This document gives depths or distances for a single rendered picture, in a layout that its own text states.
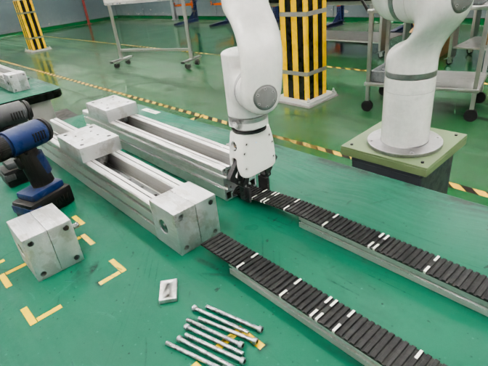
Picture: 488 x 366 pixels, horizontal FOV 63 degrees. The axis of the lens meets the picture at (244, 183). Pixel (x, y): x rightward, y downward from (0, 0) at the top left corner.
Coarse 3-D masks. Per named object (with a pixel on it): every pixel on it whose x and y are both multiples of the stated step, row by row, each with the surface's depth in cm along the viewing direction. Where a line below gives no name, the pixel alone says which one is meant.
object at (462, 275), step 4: (460, 268) 63; (464, 268) 63; (456, 272) 63; (460, 272) 62; (464, 272) 63; (468, 272) 62; (472, 272) 62; (452, 276) 62; (456, 276) 62; (460, 276) 62; (464, 276) 62; (468, 276) 62; (452, 280) 61; (456, 280) 61; (460, 280) 61; (464, 280) 61; (448, 284) 61; (452, 284) 61; (456, 284) 60; (460, 284) 60
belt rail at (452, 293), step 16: (304, 224) 82; (336, 240) 76; (368, 256) 72; (384, 256) 69; (400, 272) 68; (416, 272) 65; (432, 288) 64; (448, 288) 62; (464, 304) 61; (480, 304) 60
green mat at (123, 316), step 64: (192, 128) 142; (0, 192) 111; (320, 192) 95; (384, 192) 92; (0, 256) 84; (128, 256) 80; (192, 256) 78; (320, 256) 74; (448, 256) 71; (0, 320) 68; (64, 320) 66; (128, 320) 65; (256, 320) 62; (384, 320) 60; (448, 320) 59
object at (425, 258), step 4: (424, 252) 67; (420, 256) 66; (424, 256) 67; (428, 256) 66; (432, 256) 66; (416, 260) 66; (420, 260) 66; (424, 260) 66; (428, 260) 66; (412, 264) 65; (416, 264) 65; (420, 264) 65; (424, 264) 65; (412, 268) 65; (416, 268) 64; (420, 268) 64
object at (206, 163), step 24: (96, 120) 142; (144, 120) 128; (144, 144) 117; (168, 144) 108; (192, 144) 111; (216, 144) 105; (168, 168) 111; (192, 168) 101; (216, 168) 93; (216, 192) 97
